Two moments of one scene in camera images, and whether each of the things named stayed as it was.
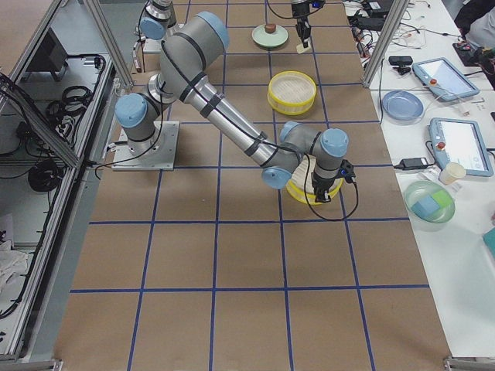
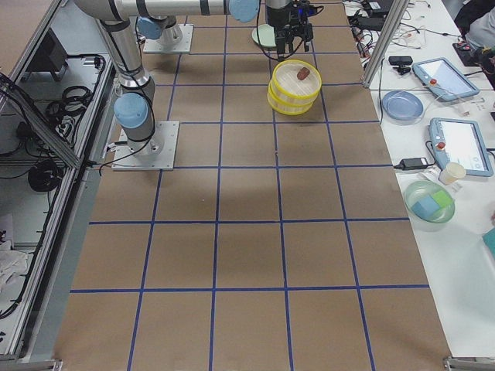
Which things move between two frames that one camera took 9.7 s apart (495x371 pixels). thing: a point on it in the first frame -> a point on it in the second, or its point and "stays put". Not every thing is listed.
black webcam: (402, 61) stays put
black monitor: (51, 56) stays put
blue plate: (402, 106) stays put
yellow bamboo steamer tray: (295, 185) -> (286, 87)
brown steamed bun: (270, 28) -> (302, 73)
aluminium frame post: (397, 14) stays put
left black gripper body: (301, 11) -> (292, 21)
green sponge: (442, 199) stays put
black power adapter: (412, 163) stays put
